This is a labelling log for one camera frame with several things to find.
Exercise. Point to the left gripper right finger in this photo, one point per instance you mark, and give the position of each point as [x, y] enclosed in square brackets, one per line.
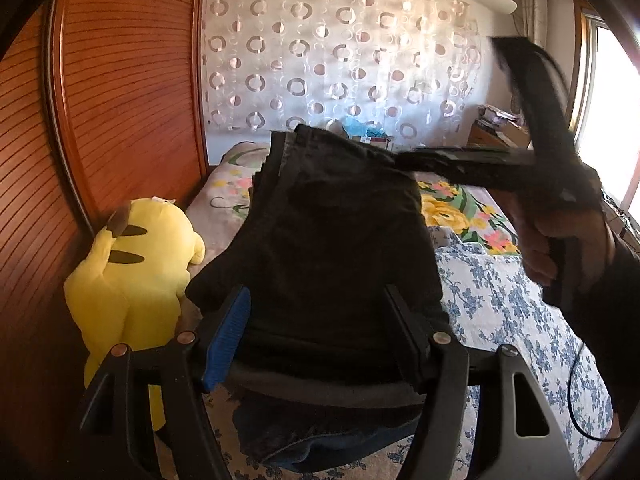
[414, 340]

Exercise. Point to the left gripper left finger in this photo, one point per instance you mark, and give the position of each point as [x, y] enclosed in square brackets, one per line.
[220, 335]

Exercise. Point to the black pants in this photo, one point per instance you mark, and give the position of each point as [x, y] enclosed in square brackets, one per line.
[328, 339]

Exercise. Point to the person's right hand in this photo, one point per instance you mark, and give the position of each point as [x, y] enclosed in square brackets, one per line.
[550, 239]

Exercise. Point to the wooden sideboard cabinet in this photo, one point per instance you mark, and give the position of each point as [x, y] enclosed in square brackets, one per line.
[482, 135]

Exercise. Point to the blue floral bedspread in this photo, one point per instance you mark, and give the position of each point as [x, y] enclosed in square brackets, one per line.
[516, 436]

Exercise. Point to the folded blue jeans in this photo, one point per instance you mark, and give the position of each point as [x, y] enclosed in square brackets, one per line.
[310, 438]

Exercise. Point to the yellow plush toy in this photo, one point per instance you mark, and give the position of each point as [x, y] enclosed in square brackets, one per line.
[129, 287]

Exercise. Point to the colourful flower blanket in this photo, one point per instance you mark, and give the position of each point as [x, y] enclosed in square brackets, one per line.
[332, 215]

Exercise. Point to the tied side curtain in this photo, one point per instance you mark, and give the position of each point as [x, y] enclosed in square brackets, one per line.
[535, 21]

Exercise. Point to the cardboard box with blue bag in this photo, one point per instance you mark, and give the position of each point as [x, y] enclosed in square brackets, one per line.
[352, 129]

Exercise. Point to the circle-pattern sheer curtain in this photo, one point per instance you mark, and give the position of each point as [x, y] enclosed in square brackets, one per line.
[407, 65]

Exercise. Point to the window with brown frame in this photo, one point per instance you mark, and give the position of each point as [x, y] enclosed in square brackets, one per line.
[605, 111]

